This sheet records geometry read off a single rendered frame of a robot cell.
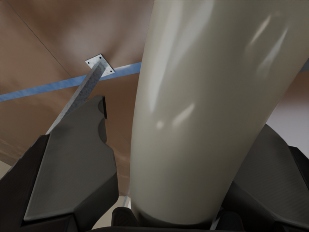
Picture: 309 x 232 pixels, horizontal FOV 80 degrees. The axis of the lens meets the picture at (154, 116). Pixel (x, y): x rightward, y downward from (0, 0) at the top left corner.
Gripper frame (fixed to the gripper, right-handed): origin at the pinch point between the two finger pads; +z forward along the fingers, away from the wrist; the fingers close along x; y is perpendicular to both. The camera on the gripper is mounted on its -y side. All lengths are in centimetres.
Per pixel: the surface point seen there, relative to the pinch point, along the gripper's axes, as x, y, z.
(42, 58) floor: -107, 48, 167
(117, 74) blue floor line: -35, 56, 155
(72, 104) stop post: -58, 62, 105
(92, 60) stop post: -56, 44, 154
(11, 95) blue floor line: -184, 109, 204
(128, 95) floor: -25, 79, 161
